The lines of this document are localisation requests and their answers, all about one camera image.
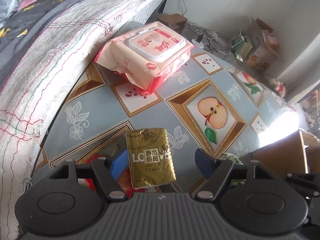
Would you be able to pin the small wooden stool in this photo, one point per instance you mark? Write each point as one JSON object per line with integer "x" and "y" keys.
{"x": 172, "y": 22}

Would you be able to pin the red white plush toy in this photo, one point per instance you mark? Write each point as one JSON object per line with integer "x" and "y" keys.
{"x": 277, "y": 87}

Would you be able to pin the red wet wipes pack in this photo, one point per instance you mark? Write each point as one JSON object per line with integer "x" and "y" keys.
{"x": 150, "y": 55}

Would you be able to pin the brown cardboard box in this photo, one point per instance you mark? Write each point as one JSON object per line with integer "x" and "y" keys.
{"x": 275, "y": 160}

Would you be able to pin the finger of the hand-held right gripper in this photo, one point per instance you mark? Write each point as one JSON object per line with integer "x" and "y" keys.
{"x": 305, "y": 186}

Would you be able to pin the gold tissue pack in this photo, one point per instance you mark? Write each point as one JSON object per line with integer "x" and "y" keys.
{"x": 150, "y": 160}

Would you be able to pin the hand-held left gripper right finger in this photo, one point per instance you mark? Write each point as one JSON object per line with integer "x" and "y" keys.
{"x": 203, "y": 163}

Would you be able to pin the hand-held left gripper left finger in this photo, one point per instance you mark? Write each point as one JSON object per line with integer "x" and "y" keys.
{"x": 120, "y": 164}

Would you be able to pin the green fuzzy cloth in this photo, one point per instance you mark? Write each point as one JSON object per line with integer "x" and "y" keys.
{"x": 231, "y": 158}

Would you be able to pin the printed cardboard box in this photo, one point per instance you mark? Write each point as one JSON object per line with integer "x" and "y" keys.
{"x": 262, "y": 52}

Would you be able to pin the bed with grey sheet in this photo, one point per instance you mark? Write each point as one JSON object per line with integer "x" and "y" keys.
{"x": 50, "y": 55}

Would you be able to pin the green paper bag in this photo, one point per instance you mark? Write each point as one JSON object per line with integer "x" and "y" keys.
{"x": 241, "y": 47}

